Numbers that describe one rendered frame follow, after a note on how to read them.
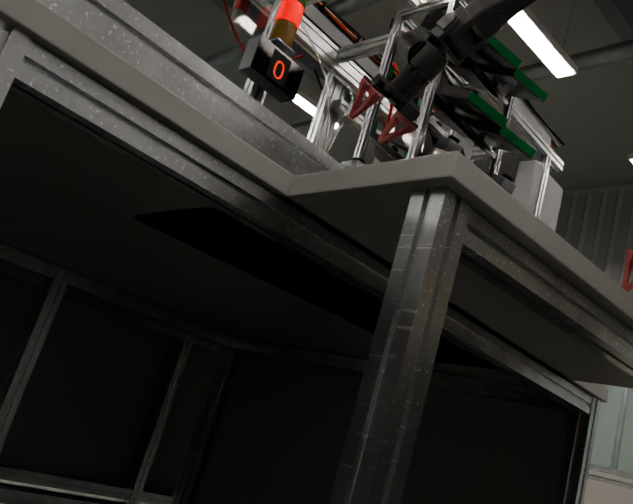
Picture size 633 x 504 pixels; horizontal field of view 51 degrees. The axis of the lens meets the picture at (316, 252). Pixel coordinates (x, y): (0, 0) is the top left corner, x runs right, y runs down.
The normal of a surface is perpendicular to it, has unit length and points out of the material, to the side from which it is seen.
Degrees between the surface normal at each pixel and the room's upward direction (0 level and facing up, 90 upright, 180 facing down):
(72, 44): 90
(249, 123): 90
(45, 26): 90
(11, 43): 90
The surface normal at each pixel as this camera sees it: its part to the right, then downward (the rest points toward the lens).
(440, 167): -0.70, -0.38
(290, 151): 0.71, 0.01
